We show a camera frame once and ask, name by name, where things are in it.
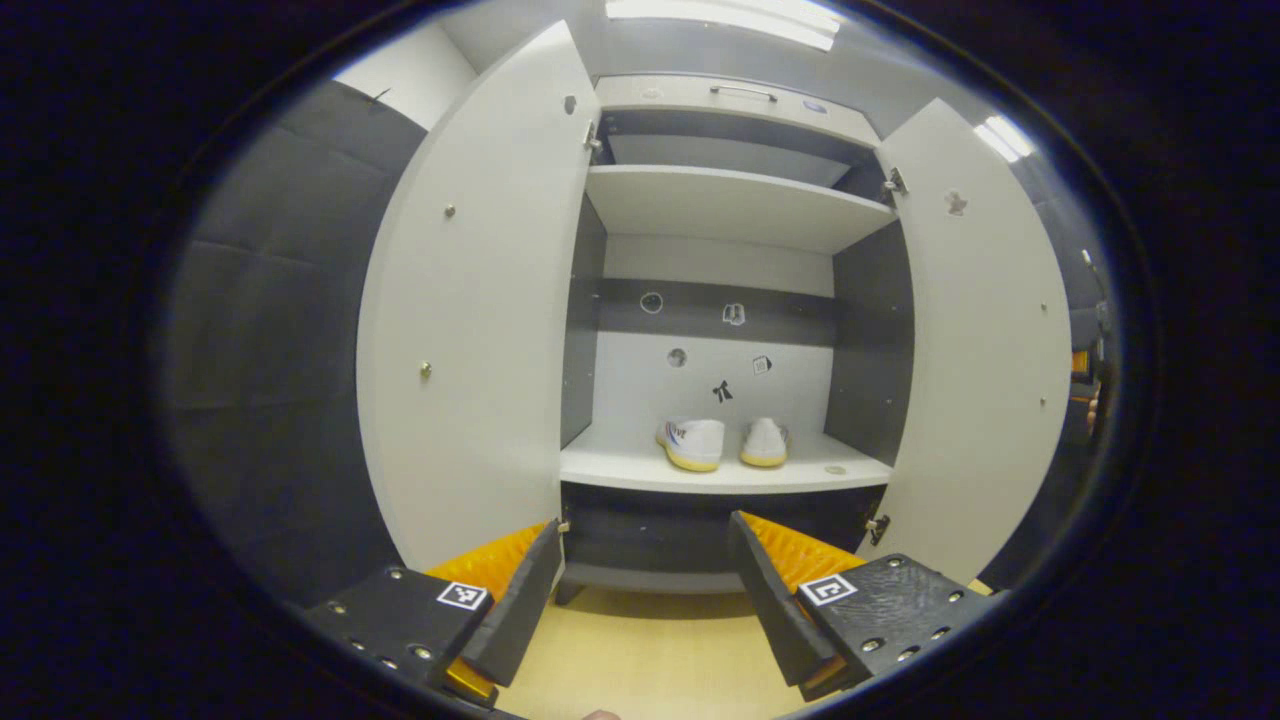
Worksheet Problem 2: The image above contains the white canvas shoe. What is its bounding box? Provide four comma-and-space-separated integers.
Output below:
739, 417, 791, 469
656, 418, 726, 473

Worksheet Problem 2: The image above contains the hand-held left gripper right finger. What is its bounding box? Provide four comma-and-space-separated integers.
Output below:
727, 510, 1008, 703

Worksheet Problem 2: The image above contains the black backdrop cloth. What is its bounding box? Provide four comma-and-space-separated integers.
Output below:
160, 80, 1116, 606

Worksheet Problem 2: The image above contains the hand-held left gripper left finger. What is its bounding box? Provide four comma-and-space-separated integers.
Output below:
300, 518, 566, 709

